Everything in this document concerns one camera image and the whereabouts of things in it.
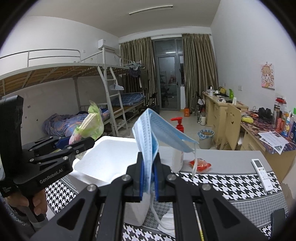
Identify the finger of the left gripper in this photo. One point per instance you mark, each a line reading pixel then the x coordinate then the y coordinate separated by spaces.
pixel 65 142
pixel 81 145

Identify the white red pump bottle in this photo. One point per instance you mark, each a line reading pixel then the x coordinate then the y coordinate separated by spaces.
pixel 178 156

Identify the black headphones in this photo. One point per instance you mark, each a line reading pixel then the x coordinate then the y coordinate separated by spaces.
pixel 265 114

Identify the green spray bottle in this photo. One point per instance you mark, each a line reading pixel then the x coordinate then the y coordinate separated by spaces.
pixel 231 94

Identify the blue rimmed trash bin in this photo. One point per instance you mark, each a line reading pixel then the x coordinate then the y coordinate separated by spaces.
pixel 206 138

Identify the olive curtain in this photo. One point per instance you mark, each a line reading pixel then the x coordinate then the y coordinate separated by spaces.
pixel 200 69
pixel 138 56

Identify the green yellow plastic bag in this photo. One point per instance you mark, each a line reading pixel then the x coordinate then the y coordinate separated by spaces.
pixel 92 126

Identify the wooden smiley chair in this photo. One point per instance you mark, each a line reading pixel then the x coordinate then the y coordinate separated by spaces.
pixel 232 128

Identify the white air conditioner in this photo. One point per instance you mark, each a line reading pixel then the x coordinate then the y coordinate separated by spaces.
pixel 102 44

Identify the black smartphone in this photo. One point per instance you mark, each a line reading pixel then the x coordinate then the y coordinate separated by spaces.
pixel 277 224

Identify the ceiling tube light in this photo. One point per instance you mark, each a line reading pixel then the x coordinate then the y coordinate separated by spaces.
pixel 154 8

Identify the printed paper sheets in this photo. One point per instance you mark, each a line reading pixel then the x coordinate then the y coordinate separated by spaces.
pixel 274 140

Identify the blue plaid quilt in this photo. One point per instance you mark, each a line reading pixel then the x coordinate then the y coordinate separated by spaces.
pixel 64 125

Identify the glass balcony door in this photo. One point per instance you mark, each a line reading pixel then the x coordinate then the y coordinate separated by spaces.
pixel 168 54

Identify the cartoon girl wall poster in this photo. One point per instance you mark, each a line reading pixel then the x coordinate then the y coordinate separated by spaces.
pixel 267 76

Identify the white styrofoam box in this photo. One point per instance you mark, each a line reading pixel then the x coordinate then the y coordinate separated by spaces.
pixel 106 161

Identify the houndstooth tablecloth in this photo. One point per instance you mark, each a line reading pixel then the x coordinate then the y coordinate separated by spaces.
pixel 244 191

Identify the wooden desk with drawers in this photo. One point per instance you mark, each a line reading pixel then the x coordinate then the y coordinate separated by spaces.
pixel 249 138

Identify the red snack packet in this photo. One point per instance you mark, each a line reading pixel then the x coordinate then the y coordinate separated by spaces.
pixel 202 165

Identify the blue surgical face mask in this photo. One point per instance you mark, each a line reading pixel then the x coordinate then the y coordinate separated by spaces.
pixel 148 130

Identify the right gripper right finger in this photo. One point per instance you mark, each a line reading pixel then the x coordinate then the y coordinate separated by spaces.
pixel 163 187

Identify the left olive curtain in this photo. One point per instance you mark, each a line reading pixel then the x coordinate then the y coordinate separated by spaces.
pixel 138 56

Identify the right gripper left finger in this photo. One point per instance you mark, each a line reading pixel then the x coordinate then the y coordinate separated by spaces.
pixel 135 187

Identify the right olive curtain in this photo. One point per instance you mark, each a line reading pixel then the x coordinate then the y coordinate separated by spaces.
pixel 200 69

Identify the white metal bunk bed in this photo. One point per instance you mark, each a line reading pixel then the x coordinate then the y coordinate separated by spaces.
pixel 94 65

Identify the blue toiletry bottles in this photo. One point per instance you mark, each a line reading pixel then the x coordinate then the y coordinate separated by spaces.
pixel 291 131

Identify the orange bag on floor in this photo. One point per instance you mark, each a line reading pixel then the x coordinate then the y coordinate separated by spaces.
pixel 186 112

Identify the white remote control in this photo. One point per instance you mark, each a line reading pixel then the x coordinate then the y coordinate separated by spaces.
pixel 263 176

